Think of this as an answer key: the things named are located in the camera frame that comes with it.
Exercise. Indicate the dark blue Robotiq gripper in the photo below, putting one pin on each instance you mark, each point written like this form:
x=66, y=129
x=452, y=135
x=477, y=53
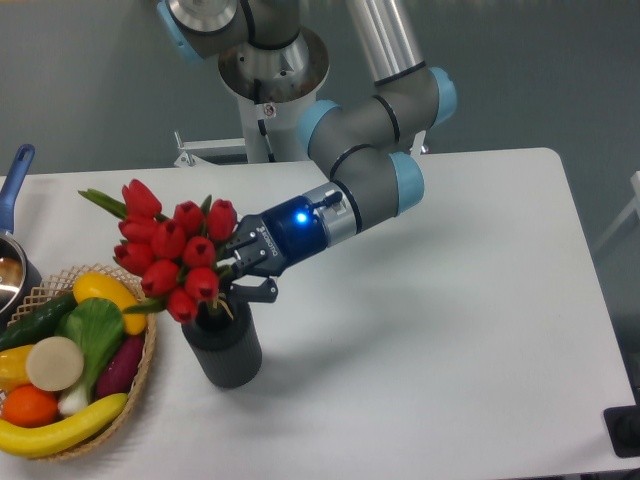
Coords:
x=266, y=244

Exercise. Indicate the red tulip bouquet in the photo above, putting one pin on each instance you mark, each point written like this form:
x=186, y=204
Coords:
x=177, y=257

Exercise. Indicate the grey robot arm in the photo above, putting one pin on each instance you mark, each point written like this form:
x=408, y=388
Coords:
x=274, y=67

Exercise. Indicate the dark grey ribbed vase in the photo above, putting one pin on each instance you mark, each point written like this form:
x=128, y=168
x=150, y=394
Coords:
x=226, y=347

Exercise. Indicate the purple sweet potato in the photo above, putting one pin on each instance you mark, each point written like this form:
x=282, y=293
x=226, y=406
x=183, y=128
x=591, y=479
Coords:
x=118, y=375

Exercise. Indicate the yellow squash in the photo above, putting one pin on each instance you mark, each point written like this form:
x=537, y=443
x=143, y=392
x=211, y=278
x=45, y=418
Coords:
x=98, y=285

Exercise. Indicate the green bok choy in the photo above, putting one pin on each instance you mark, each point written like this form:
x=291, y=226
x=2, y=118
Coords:
x=96, y=326

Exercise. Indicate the woven wicker basket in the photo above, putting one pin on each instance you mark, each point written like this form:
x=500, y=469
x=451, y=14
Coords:
x=63, y=282

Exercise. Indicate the green cucumber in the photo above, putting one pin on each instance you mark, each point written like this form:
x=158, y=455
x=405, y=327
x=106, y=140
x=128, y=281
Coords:
x=38, y=324

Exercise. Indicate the beige round disc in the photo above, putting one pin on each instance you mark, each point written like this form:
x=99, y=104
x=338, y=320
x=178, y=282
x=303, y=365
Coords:
x=54, y=364

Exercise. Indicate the small yellow pepper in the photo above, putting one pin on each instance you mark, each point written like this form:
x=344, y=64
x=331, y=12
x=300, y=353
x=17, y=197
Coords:
x=13, y=367

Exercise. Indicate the orange fruit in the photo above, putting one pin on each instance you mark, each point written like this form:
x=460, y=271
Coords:
x=29, y=407

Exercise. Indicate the yellow banana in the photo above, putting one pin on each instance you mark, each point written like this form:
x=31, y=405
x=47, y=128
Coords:
x=57, y=437

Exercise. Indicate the black device at table edge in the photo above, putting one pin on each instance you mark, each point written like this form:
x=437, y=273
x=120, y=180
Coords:
x=623, y=429

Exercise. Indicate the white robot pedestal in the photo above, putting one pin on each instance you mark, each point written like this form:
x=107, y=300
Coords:
x=269, y=134

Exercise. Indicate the blue handled saucepan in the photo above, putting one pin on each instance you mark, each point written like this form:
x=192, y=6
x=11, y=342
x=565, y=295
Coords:
x=18, y=275

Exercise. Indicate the white frame at right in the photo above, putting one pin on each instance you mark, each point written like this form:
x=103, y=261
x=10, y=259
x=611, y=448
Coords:
x=624, y=222

